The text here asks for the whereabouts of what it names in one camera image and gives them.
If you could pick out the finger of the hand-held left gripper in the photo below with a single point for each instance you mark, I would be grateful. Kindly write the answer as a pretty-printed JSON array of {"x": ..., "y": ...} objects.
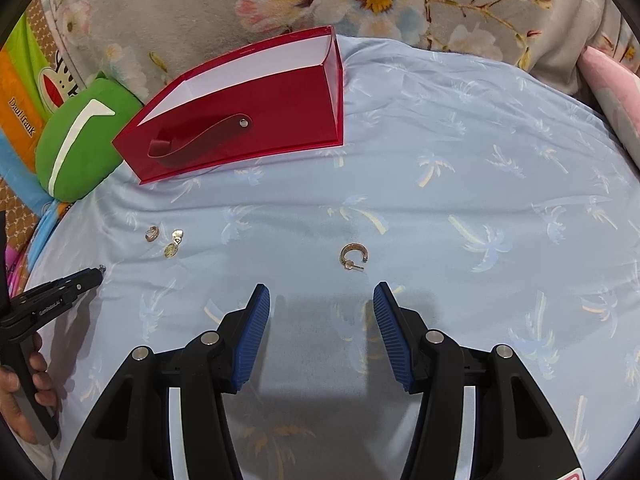
[
  {"x": 60, "y": 284},
  {"x": 75, "y": 291}
]

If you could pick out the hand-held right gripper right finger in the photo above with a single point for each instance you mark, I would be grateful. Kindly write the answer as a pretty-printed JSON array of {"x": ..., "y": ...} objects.
[{"x": 392, "y": 340}]

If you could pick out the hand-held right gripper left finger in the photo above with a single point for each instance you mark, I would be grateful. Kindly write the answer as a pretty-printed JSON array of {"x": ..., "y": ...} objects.
[{"x": 252, "y": 340}]

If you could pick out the gold hoop earring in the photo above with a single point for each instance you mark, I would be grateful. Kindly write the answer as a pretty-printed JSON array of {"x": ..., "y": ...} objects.
[{"x": 344, "y": 256}]

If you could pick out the person's left hand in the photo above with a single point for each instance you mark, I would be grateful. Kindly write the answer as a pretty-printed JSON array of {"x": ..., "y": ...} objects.
[{"x": 12, "y": 405}]

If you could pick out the gold pendant earring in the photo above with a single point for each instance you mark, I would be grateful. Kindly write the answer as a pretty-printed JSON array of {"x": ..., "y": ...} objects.
[{"x": 170, "y": 251}]

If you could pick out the green round cushion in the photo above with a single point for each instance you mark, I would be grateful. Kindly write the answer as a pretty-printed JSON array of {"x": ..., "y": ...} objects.
[{"x": 110, "y": 105}]

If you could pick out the colourful cartoon printed blanket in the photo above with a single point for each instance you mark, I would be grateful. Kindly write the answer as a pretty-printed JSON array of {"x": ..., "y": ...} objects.
[{"x": 30, "y": 95}]

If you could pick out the grey floral quilt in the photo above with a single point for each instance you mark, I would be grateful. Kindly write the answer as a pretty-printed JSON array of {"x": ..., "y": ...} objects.
[{"x": 200, "y": 0}]

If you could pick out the pink cartoon cushion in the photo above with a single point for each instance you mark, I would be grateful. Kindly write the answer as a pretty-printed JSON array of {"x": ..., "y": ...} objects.
[{"x": 620, "y": 90}]

